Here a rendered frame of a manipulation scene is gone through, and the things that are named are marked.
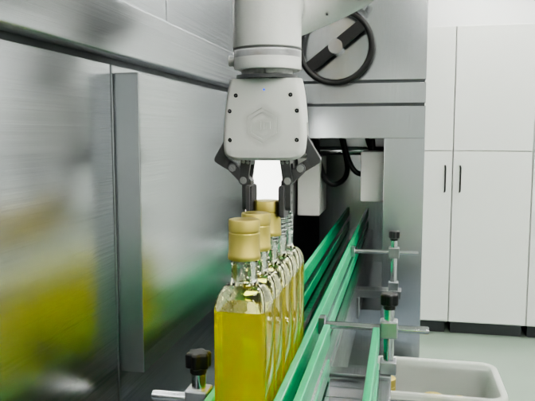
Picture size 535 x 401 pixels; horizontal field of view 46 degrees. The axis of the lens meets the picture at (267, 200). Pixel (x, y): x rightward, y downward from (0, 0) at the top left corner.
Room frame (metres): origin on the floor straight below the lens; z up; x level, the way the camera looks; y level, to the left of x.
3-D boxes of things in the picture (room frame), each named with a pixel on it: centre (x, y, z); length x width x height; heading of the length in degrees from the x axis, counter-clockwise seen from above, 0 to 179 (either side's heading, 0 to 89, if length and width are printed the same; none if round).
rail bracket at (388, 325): (0.96, -0.16, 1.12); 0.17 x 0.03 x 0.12; 78
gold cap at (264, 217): (0.74, 0.01, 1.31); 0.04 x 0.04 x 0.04
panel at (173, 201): (1.15, 0.06, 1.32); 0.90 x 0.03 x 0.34; 168
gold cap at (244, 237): (0.68, 0.03, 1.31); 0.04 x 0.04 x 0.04
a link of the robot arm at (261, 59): (0.79, 0.00, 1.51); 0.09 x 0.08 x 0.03; 78
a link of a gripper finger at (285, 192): (0.79, -0.03, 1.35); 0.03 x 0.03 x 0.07; 78
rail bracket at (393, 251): (1.58, -0.30, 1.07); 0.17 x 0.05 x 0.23; 78
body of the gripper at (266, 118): (0.79, 0.00, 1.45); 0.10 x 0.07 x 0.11; 78
